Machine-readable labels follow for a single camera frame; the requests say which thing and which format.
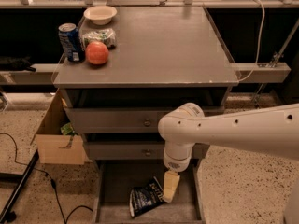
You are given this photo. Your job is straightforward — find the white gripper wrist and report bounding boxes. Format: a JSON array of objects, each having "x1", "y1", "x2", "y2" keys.
[{"x1": 163, "y1": 142, "x2": 194, "y2": 203}]

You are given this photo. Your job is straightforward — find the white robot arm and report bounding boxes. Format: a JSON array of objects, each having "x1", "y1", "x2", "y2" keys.
[{"x1": 158, "y1": 103, "x2": 299, "y2": 203}]

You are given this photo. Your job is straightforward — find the grey open bottom drawer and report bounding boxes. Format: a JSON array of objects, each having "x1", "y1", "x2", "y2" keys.
[{"x1": 92, "y1": 160, "x2": 206, "y2": 224}]

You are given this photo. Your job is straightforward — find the grey middle drawer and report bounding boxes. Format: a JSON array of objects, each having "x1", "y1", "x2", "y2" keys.
[{"x1": 82, "y1": 139, "x2": 211, "y2": 161}]

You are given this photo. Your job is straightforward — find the grey top drawer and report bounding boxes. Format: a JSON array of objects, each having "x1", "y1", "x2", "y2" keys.
[{"x1": 64, "y1": 105, "x2": 226, "y2": 134}]

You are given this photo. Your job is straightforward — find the grey drawer cabinet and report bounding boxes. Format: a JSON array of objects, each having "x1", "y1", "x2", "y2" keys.
[{"x1": 51, "y1": 5, "x2": 240, "y2": 224}]

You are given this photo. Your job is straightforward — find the green packet in box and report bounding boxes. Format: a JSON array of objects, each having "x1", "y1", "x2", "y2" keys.
[{"x1": 61, "y1": 122, "x2": 77, "y2": 135}]

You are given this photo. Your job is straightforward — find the cardboard box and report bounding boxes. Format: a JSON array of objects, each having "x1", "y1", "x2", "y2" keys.
[{"x1": 35, "y1": 91, "x2": 86, "y2": 165}]

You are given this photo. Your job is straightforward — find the black metal floor bar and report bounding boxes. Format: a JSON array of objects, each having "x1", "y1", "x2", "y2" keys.
[{"x1": 0, "y1": 151, "x2": 39, "y2": 224}]

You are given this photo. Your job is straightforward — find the red apple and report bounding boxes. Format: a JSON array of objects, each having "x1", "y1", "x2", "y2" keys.
[{"x1": 85, "y1": 41, "x2": 109, "y2": 65}]

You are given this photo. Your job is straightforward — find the blue soda can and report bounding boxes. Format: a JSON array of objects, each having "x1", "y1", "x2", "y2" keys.
[{"x1": 58, "y1": 23, "x2": 85, "y2": 62}]

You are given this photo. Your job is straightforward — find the white bowl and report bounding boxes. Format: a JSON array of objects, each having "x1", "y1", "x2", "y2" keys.
[{"x1": 83, "y1": 6, "x2": 117, "y2": 25}]

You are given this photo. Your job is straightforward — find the black object on ledge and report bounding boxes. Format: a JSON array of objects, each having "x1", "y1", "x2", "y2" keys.
[{"x1": 0, "y1": 56, "x2": 36, "y2": 72}]

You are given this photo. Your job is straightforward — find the white hanging cable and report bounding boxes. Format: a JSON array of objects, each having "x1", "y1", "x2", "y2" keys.
[{"x1": 238, "y1": 0, "x2": 266, "y2": 83}]

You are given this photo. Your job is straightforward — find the black floor cable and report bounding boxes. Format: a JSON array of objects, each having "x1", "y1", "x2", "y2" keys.
[{"x1": 0, "y1": 132, "x2": 94, "y2": 224}]

